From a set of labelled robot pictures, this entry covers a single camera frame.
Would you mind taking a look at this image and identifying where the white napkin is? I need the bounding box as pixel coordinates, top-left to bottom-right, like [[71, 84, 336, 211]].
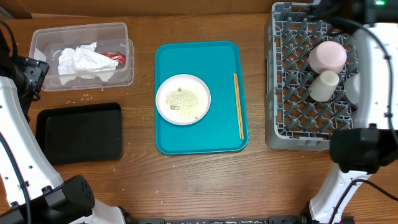
[[58, 42, 119, 85]]

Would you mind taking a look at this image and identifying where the red snack wrapper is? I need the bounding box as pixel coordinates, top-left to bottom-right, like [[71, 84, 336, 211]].
[[99, 52, 126, 67]]

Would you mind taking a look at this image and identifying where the large white plate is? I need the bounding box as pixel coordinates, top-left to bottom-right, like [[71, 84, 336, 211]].
[[155, 74, 211, 126]]

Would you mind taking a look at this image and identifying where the wooden chopstick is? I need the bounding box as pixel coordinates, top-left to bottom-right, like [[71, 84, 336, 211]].
[[235, 73, 245, 141], [233, 73, 243, 141]]

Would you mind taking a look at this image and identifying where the cream cup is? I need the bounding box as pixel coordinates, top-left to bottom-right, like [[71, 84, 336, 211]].
[[309, 70, 340, 102]]

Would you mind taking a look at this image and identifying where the small pink bowl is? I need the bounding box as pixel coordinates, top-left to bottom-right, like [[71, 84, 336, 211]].
[[308, 41, 347, 73]]

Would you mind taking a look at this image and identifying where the grey bowl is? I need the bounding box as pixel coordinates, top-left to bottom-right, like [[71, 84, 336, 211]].
[[344, 74, 361, 106]]

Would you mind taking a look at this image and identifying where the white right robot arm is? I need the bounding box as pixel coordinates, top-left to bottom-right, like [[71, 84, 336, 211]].
[[301, 1, 397, 223]]

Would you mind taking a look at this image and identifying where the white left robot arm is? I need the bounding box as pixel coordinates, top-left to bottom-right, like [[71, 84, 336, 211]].
[[1, 37, 134, 223]]

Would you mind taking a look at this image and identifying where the clear plastic waste bin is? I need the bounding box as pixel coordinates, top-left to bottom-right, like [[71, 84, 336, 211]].
[[29, 22, 134, 91]]

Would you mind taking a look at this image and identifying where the grey dishwasher rack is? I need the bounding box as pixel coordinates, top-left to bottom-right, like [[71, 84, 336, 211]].
[[265, 1, 359, 151]]

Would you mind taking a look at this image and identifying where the black tray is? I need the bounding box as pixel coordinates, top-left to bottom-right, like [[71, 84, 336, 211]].
[[36, 103, 123, 166]]

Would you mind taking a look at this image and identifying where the teal serving tray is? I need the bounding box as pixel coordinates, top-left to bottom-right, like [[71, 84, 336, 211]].
[[154, 40, 249, 155]]

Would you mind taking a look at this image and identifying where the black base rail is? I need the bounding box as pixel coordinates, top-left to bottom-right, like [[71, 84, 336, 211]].
[[126, 215, 318, 224]]

